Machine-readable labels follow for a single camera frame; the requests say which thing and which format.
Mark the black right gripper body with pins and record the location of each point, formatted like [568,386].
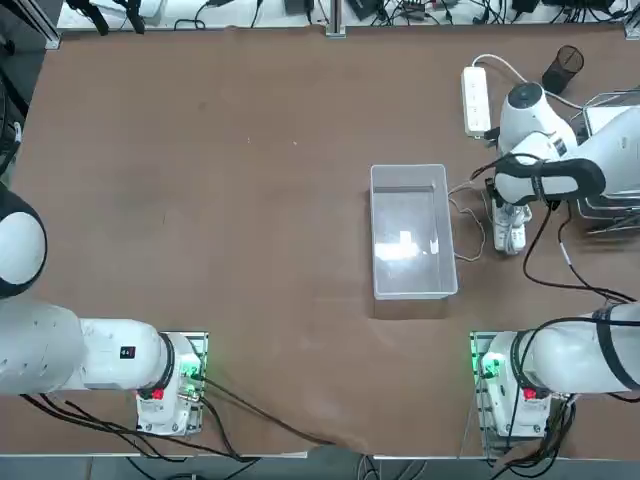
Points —
[491,189]

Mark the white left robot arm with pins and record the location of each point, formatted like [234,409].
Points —
[50,350]

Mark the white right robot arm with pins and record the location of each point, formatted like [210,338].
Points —
[530,115]

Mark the short white power strip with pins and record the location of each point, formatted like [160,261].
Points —
[515,240]

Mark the long white power strip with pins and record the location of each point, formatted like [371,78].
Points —
[476,102]

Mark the long black power adapter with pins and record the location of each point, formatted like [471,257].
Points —
[365,9]
[299,5]

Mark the clear plastic bin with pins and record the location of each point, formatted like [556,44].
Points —
[412,235]

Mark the metal mesh file tray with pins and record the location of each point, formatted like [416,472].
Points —
[610,215]

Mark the clipboard with white paper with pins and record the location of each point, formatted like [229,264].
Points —
[600,120]

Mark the black mesh pen cup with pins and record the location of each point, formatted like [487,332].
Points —
[562,70]

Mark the black tripod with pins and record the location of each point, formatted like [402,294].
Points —
[132,15]

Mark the aluminium frame post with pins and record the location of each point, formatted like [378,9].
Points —
[336,20]

